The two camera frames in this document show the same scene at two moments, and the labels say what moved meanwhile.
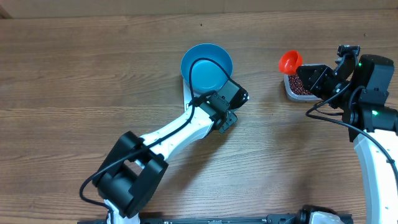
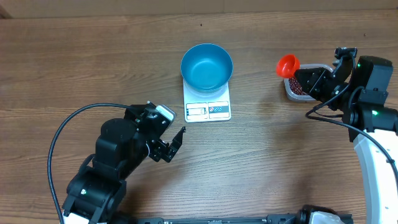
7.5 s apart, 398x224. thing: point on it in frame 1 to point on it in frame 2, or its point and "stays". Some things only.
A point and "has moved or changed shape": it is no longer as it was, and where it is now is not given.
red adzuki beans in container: x=297 y=86 stays
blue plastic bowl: x=207 y=75 stays
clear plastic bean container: x=296 y=90 stays
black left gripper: x=232 y=119 to x=160 y=146
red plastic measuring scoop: x=289 y=61 has moved or changed shape
